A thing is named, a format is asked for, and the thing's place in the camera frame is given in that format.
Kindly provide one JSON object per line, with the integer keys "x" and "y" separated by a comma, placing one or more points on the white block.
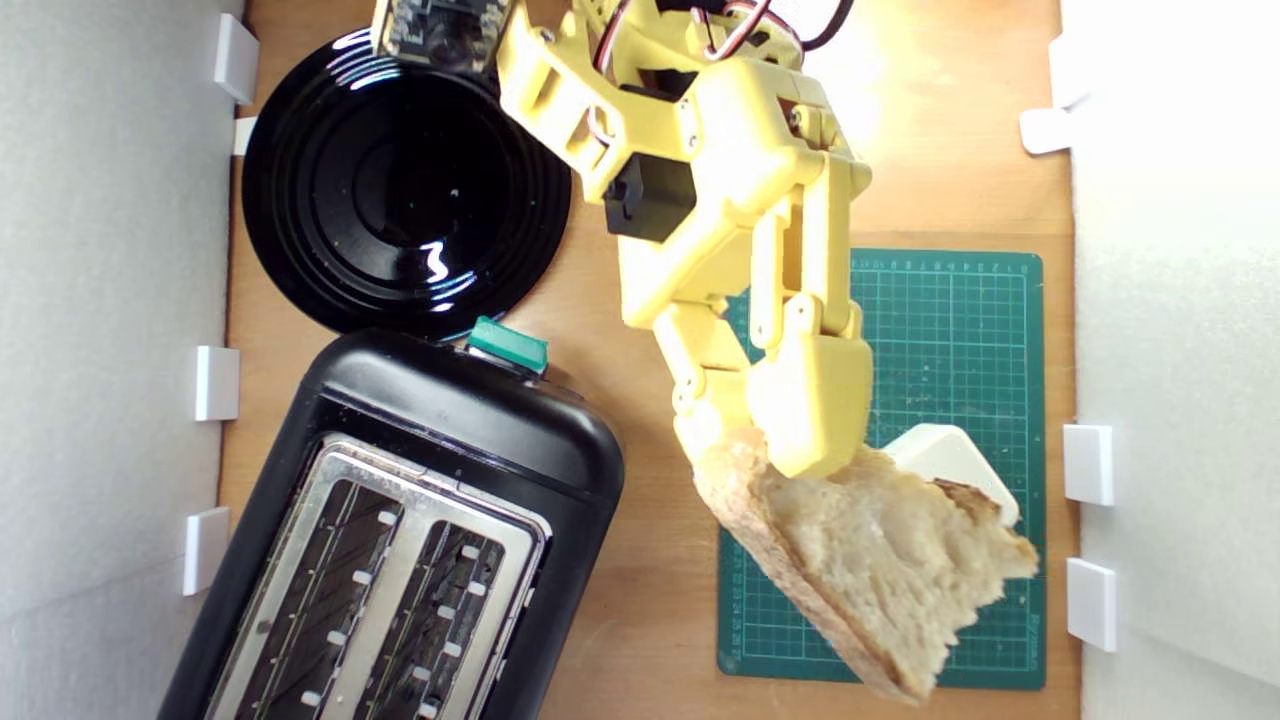
{"x": 950, "y": 455}

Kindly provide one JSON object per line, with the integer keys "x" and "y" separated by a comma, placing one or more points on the green cutting mat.
{"x": 950, "y": 330}

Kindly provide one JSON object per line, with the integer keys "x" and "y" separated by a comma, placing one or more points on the brown bread slice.
{"x": 860, "y": 560}

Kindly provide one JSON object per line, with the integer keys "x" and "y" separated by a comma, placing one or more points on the black plate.
{"x": 400, "y": 180}

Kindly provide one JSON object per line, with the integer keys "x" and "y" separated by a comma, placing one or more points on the green toaster lever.
{"x": 508, "y": 345}

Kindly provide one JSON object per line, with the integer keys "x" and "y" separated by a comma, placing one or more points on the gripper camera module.
{"x": 440, "y": 35}

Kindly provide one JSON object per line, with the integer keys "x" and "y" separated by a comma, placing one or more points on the black two-slot toaster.
{"x": 450, "y": 420}

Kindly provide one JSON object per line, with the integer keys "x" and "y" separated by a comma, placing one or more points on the small white wall clip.
{"x": 243, "y": 135}

